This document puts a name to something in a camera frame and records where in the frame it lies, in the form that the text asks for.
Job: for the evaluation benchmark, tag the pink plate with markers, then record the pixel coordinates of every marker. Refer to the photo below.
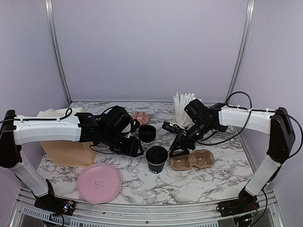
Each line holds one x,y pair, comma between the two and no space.
99,183

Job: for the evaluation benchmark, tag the brown cardboard cup carrier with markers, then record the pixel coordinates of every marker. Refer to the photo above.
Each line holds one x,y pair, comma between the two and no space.
201,158

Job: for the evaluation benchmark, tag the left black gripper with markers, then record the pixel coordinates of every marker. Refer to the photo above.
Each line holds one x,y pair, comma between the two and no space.
129,150

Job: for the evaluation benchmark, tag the brown paper bag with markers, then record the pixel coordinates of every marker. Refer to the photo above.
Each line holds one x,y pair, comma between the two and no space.
67,153

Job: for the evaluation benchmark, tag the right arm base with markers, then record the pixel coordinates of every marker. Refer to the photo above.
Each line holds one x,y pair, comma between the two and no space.
244,203

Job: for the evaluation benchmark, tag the black cup holding straws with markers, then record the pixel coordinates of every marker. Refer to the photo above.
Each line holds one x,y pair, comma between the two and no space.
183,123

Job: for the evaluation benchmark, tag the black coffee cup lid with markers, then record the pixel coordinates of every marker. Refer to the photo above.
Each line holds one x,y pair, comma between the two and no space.
156,155

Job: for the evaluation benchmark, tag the right aluminium frame post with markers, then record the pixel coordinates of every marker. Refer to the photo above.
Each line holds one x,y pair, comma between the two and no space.
243,46

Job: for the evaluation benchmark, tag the left aluminium frame post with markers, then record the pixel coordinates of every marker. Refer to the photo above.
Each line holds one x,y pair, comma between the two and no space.
56,50

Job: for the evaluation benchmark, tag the stack of black lids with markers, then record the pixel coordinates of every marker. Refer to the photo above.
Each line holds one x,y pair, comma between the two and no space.
147,133

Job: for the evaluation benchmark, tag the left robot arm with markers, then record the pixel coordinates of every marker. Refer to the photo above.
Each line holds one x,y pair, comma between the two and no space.
111,128

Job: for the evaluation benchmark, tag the bundle of white straws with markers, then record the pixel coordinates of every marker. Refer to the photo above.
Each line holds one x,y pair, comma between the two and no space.
180,102

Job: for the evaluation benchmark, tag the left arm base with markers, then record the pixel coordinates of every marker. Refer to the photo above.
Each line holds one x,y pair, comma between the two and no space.
58,205

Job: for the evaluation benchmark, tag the black paper coffee cup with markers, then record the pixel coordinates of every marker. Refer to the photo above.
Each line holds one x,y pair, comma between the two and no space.
156,167

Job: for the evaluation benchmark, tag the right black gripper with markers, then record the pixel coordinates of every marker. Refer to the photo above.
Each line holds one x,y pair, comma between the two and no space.
183,142

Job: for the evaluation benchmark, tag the stack of paper cups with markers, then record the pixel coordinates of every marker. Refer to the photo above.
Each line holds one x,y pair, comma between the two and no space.
221,129

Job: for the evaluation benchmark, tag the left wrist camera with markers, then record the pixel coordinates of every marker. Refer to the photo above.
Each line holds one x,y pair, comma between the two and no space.
132,127

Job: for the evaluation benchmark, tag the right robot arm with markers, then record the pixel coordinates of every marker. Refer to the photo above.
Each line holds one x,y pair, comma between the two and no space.
275,123

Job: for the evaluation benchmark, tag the aluminium frame post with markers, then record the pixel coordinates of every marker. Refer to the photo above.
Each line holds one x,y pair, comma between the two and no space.
243,46
56,50

